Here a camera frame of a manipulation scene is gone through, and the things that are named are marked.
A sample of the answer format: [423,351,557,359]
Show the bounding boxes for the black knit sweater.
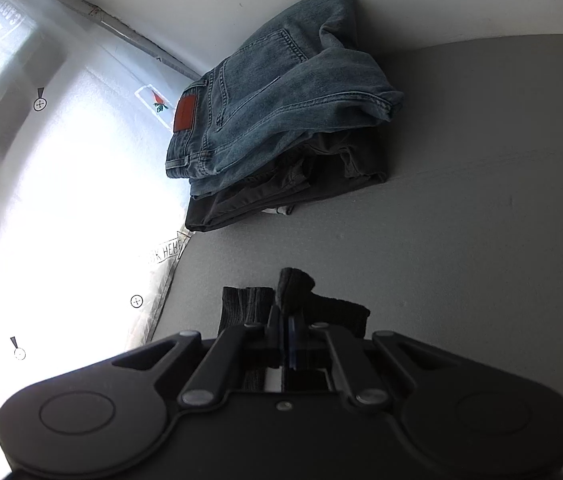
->
[218,268,387,408]

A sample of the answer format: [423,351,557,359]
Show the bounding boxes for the folded black garment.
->
[185,126,390,232]

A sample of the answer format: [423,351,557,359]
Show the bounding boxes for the grey table mat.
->
[156,35,563,394]

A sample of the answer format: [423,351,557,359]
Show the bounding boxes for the white printed storage bag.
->
[0,0,195,479]

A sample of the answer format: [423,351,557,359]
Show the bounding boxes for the folded blue jeans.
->
[166,0,404,198]

